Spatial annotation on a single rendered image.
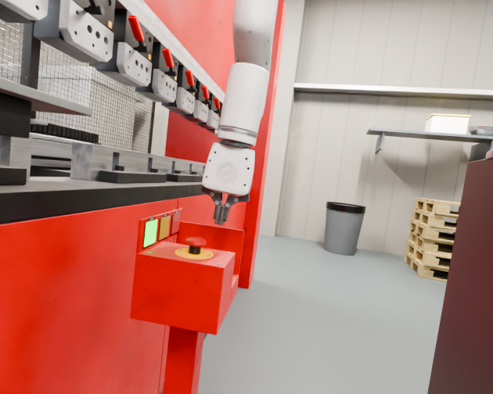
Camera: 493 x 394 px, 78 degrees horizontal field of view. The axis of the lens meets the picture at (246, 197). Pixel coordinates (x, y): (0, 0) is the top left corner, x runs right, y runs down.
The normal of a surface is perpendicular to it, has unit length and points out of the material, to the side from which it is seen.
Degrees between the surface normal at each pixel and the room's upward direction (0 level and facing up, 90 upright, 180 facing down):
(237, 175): 90
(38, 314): 90
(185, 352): 90
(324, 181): 90
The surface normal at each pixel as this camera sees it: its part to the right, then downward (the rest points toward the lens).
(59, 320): 0.98, 0.13
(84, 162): -0.18, 0.05
